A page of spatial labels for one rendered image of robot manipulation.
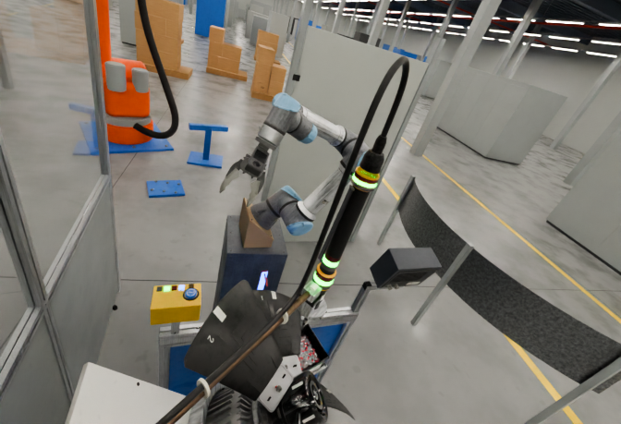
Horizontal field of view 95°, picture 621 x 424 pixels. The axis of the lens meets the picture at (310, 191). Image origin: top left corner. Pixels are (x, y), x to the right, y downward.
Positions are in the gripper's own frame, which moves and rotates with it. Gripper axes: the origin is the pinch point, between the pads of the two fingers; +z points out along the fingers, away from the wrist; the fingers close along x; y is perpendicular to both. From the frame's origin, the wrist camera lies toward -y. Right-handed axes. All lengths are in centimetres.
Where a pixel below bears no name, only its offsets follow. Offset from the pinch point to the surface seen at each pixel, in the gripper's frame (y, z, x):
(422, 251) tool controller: 27, -13, -89
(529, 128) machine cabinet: 656, -455, -671
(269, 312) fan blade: -5.3, 27.0, -27.4
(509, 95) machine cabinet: 662, -495, -554
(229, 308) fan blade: -28.0, 17.0, -10.4
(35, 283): 6, 54, 39
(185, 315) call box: 8.5, 48.1, -5.7
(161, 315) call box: 7, 50, 2
